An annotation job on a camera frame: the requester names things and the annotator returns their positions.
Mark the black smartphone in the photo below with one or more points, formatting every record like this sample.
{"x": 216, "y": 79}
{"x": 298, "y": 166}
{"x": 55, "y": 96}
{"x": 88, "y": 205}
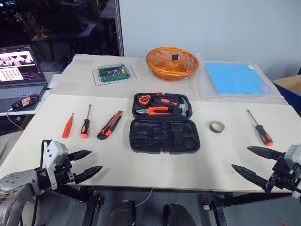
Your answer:
{"x": 24, "y": 102}

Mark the long orange black screwdriver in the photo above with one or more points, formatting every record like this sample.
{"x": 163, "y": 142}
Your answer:
{"x": 264, "y": 136}

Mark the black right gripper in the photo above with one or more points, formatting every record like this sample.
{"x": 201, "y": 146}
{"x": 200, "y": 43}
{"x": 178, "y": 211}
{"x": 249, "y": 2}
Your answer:
{"x": 284, "y": 175}

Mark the silver partition post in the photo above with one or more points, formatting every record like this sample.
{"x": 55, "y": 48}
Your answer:
{"x": 119, "y": 28}

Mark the orange test pen screwdriver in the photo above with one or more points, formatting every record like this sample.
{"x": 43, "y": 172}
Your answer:
{"x": 67, "y": 128}

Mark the short orange black screwdriver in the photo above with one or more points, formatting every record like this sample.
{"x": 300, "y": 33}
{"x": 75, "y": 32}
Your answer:
{"x": 85, "y": 128}

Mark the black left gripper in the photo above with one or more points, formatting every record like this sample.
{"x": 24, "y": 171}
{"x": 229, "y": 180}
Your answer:
{"x": 63, "y": 173}

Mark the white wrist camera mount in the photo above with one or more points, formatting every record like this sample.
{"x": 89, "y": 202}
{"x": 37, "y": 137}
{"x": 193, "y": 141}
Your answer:
{"x": 55, "y": 153}
{"x": 294, "y": 153}

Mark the black square tag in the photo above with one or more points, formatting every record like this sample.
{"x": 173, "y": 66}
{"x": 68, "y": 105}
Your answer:
{"x": 174, "y": 57}

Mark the dark rounded shape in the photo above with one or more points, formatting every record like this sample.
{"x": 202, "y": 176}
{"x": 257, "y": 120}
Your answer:
{"x": 123, "y": 213}
{"x": 178, "y": 215}

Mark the grey laptop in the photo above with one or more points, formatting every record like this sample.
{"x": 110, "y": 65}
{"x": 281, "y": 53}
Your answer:
{"x": 21, "y": 91}

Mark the blue cardboard box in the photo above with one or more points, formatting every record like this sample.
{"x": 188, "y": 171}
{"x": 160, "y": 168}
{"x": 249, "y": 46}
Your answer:
{"x": 290, "y": 90}

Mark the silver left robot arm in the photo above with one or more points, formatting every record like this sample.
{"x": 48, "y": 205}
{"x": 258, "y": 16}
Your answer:
{"x": 16, "y": 188}

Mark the orange black utility knife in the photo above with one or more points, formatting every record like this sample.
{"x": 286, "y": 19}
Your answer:
{"x": 109, "y": 127}

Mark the green screwdriver bit box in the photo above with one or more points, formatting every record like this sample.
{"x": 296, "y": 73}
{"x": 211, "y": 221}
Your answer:
{"x": 114, "y": 74}
{"x": 95, "y": 78}

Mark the small lilac sheet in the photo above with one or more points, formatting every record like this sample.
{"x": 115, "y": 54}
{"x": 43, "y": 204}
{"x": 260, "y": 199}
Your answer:
{"x": 268, "y": 89}

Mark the orange black tape measure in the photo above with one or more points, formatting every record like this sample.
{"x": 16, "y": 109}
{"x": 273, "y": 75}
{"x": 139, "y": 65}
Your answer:
{"x": 144, "y": 99}

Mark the black orange claw hammer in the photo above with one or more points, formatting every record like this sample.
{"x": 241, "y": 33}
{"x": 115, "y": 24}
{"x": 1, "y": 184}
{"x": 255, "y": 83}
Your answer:
{"x": 183, "y": 107}

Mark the blue sheet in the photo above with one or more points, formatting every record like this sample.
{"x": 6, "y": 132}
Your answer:
{"x": 235, "y": 78}

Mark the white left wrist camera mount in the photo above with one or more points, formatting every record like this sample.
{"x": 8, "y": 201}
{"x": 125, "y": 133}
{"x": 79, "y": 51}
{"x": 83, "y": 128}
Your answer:
{"x": 55, "y": 153}

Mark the orange wicker basket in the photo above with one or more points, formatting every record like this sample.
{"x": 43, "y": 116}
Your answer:
{"x": 172, "y": 70}

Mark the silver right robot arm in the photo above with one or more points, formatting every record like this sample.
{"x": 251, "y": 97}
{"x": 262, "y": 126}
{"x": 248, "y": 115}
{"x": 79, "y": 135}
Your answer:
{"x": 297, "y": 194}

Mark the white side table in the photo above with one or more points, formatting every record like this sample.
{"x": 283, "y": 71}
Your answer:
{"x": 53, "y": 81}

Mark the grey tape roll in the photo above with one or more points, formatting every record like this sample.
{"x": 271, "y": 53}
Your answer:
{"x": 212, "y": 128}

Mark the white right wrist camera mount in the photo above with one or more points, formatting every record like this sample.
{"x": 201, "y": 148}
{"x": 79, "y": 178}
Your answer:
{"x": 294, "y": 153}

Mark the clear plastic bag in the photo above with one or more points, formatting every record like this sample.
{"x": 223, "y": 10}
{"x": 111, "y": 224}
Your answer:
{"x": 204, "y": 89}

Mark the black tool case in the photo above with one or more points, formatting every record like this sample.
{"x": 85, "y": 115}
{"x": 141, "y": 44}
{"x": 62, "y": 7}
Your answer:
{"x": 141, "y": 146}

